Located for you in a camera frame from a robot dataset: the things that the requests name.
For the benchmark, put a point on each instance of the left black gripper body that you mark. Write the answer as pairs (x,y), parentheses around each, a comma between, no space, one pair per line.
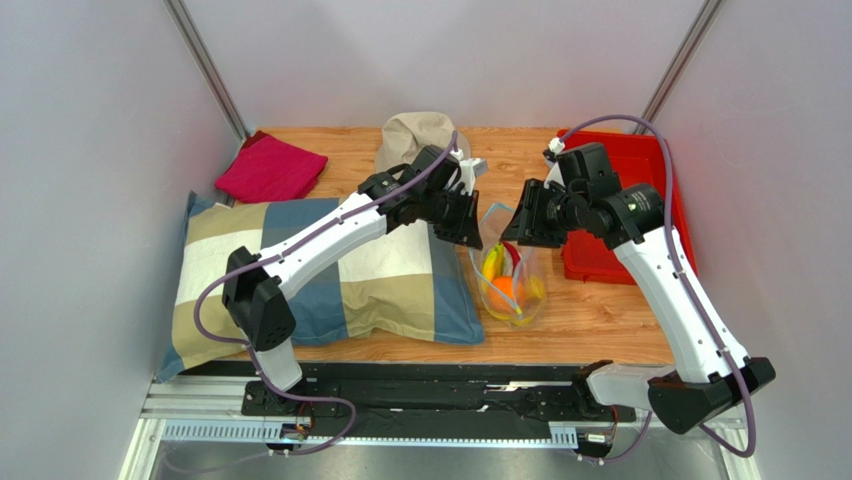
(447,208)

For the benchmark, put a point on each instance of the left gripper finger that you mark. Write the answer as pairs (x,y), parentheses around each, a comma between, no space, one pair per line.
(471,211)
(466,237)

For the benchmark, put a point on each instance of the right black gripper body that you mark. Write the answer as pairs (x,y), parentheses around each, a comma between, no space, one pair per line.
(532,209)

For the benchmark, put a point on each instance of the clear zip top bag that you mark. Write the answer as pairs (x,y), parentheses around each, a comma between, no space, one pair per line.
(491,226)

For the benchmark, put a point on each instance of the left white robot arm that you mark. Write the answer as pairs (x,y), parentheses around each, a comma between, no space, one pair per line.
(437,188)

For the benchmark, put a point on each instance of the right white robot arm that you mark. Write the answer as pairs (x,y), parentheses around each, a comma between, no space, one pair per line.
(712,372)

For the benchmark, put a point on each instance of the fake red chili pepper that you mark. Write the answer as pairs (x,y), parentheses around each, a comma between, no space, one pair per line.
(513,257)

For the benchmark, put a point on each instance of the fake banana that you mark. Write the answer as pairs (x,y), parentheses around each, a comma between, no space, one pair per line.
(493,263)

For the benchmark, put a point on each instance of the fake orange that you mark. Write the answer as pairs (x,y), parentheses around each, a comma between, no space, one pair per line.
(505,295)

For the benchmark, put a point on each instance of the plaid pillow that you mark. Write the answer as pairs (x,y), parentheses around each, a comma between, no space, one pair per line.
(408,283)

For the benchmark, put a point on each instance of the beige bucket hat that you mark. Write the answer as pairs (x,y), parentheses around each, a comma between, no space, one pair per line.
(405,134)

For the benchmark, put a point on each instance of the magenta folded cloth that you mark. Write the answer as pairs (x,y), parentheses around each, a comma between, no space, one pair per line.
(267,169)

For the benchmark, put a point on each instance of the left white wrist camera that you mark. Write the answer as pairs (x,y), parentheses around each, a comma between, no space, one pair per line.
(469,169)

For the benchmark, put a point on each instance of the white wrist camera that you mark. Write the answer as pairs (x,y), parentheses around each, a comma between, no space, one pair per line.
(469,169)
(554,176)

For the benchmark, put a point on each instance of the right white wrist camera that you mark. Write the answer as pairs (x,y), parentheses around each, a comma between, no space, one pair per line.
(554,176)

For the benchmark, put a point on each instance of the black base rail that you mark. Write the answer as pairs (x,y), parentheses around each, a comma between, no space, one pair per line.
(436,401)

